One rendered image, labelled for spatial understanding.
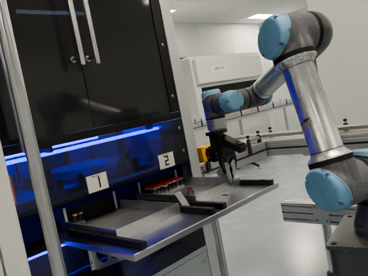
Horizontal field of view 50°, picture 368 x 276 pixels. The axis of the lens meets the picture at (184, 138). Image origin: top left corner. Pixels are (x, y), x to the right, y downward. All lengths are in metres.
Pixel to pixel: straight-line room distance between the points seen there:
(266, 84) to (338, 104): 1.48
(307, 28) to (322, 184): 0.41
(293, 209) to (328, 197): 1.41
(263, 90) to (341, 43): 1.45
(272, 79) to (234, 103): 0.15
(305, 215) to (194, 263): 0.88
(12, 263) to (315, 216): 1.91
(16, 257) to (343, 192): 0.73
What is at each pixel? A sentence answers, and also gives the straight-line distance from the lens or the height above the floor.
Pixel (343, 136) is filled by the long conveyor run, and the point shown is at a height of 0.92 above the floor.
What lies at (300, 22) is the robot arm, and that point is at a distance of 1.13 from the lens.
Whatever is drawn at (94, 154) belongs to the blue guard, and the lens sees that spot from 1.46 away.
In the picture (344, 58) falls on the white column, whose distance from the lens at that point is 2.80.
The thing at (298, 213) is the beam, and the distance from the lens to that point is 2.46.
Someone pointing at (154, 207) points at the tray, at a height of 0.89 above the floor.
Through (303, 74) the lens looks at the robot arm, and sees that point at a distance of 1.09.
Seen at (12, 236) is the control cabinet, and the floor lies 1.07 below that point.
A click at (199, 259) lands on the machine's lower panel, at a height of 0.55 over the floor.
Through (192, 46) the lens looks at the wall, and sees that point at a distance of 8.79.
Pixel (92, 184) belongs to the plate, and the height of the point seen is 1.02.
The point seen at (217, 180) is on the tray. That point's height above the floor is 0.90.
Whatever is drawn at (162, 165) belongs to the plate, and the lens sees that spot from 1.64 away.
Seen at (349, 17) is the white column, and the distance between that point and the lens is 2.80.
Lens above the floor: 1.23
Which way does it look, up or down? 5 degrees down
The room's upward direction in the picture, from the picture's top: 11 degrees counter-clockwise
